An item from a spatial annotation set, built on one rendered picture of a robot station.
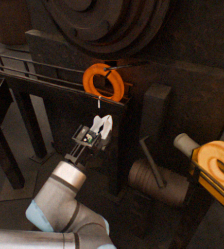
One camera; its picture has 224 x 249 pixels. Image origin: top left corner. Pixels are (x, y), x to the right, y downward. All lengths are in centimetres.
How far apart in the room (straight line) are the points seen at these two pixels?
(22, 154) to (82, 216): 118
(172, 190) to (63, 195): 42
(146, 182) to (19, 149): 117
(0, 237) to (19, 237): 3
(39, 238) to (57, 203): 11
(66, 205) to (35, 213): 7
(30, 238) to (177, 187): 53
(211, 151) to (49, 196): 47
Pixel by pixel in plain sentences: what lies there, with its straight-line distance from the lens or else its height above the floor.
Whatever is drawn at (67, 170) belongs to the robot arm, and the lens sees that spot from 59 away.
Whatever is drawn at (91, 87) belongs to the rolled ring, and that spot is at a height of 73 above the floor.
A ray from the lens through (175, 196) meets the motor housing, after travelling 84.
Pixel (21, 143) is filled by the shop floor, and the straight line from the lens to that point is 181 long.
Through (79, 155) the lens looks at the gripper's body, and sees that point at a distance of 59.
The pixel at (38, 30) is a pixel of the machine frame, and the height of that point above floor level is 87.
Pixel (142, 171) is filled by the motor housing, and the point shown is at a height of 53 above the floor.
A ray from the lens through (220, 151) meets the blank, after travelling 66.
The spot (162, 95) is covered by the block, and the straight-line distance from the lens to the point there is 77.
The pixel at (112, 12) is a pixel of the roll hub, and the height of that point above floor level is 106.
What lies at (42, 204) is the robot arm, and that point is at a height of 71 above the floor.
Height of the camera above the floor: 121
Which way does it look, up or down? 41 degrees down
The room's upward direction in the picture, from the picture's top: straight up
